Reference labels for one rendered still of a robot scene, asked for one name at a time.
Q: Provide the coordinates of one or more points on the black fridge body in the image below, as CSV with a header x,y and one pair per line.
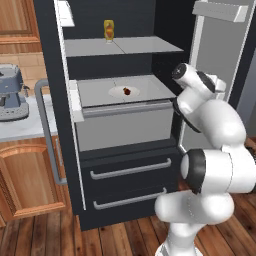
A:
x,y
166,20

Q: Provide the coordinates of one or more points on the wooden wall cupboard door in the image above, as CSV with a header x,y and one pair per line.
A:
x,y
16,20

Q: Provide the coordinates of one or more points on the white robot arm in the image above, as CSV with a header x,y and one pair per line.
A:
x,y
216,126

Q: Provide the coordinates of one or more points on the white door bin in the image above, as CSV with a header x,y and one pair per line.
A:
x,y
220,10
65,13
75,103

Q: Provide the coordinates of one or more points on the black freezer drawer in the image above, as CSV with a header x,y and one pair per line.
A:
x,y
133,160
126,213

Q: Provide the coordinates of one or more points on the fridge door with grey lining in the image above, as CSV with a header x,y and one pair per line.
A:
x,y
216,50

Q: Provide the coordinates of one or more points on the black fridge door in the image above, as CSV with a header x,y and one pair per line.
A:
x,y
63,140

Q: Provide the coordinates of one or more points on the wooden base cupboard door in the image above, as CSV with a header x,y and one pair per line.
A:
x,y
26,180

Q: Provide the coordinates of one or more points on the grey crisper drawer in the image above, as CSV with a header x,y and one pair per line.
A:
x,y
126,128

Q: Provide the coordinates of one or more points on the grey coffee machine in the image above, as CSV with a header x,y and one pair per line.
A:
x,y
10,100

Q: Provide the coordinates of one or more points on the grey glass fridge shelf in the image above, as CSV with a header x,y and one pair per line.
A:
x,y
93,91
133,45

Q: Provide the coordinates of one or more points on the brown chicken drumstick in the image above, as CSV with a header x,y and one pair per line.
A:
x,y
127,91

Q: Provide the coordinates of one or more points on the white plate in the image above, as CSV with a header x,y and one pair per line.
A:
x,y
115,92

